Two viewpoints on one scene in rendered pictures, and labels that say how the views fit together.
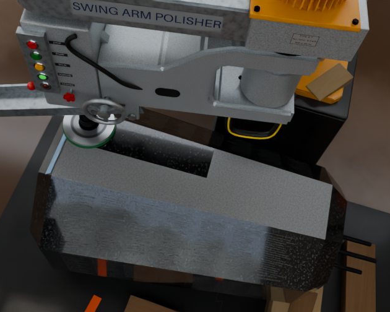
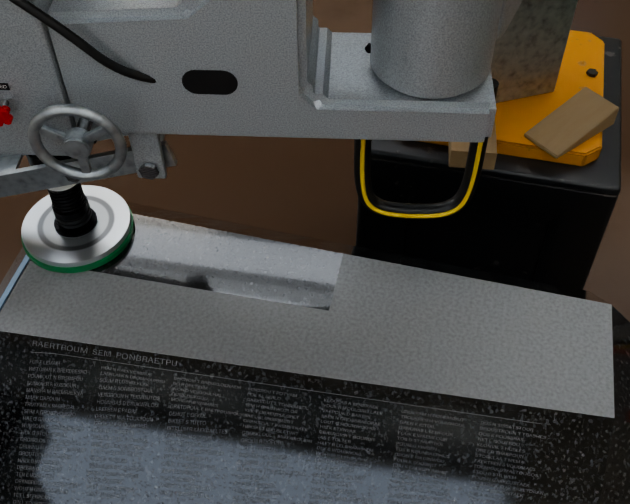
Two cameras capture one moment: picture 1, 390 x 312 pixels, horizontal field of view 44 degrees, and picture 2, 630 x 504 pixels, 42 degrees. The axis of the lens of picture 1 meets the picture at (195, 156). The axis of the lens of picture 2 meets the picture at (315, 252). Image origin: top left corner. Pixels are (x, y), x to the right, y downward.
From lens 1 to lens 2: 0.58 m
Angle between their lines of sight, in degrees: 14
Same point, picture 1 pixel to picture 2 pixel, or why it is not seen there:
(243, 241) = (424, 443)
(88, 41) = not seen: outside the picture
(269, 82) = (427, 17)
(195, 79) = (262, 32)
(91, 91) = (47, 101)
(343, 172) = not seen: outside the picture
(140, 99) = (155, 114)
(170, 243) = (258, 464)
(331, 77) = (573, 113)
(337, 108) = (595, 172)
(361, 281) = not seen: outside the picture
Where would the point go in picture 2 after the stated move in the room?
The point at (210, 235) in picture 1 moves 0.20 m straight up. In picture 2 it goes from (348, 435) to (350, 371)
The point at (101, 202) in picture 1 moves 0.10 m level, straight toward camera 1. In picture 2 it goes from (100, 379) to (110, 426)
